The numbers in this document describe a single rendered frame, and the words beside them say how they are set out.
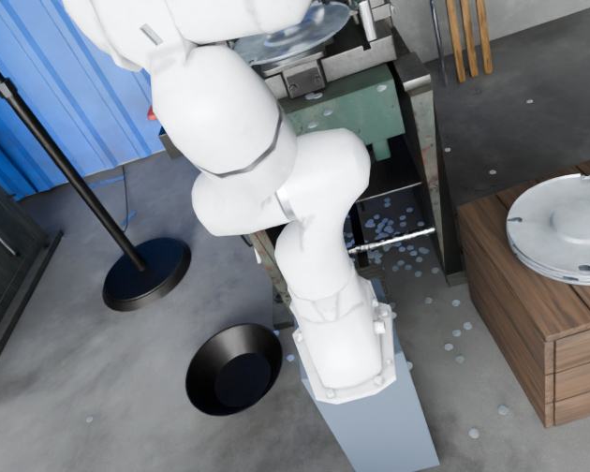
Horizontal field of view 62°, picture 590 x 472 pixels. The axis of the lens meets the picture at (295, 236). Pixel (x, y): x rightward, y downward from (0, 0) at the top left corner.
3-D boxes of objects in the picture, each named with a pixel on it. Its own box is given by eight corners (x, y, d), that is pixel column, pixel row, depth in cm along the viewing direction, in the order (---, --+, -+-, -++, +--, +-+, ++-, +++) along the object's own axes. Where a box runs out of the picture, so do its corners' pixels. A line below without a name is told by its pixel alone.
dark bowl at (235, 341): (292, 415, 132) (284, 402, 127) (190, 437, 137) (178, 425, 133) (288, 326, 154) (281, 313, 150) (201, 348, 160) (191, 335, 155)
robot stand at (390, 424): (440, 464, 111) (403, 351, 83) (362, 484, 113) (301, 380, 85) (417, 394, 124) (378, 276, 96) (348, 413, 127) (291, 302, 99)
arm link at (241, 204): (292, 158, 49) (128, 211, 52) (333, 218, 73) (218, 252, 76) (269, 63, 52) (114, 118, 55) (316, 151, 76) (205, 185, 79)
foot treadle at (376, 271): (393, 306, 133) (389, 293, 130) (357, 315, 135) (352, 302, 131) (361, 182, 178) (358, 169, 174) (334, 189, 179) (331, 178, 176)
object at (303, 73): (342, 106, 109) (324, 48, 100) (282, 125, 111) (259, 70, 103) (331, 62, 128) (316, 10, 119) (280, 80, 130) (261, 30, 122)
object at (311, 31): (375, 1, 112) (374, -3, 111) (295, 66, 99) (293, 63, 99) (286, 7, 131) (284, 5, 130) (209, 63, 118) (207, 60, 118)
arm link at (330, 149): (404, 277, 75) (366, 142, 60) (289, 307, 79) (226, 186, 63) (390, 230, 84) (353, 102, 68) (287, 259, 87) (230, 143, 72)
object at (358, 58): (398, 59, 118) (393, 35, 114) (224, 118, 126) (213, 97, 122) (377, 19, 140) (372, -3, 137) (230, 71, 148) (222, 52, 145)
